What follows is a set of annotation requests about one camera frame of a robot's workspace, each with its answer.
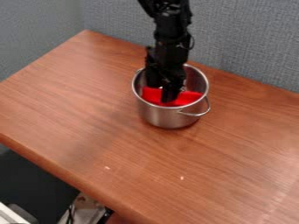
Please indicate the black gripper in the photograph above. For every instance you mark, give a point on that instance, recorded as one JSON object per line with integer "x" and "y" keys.
{"x": 169, "y": 54}

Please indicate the red rectangular block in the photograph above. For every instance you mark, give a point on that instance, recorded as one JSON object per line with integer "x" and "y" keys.
{"x": 153, "y": 95}

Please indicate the white object at corner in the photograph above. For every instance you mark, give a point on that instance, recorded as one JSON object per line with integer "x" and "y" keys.
{"x": 10, "y": 217}

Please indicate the grey table leg bracket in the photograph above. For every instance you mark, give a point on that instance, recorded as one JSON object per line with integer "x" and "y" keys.
{"x": 86, "y": 211}

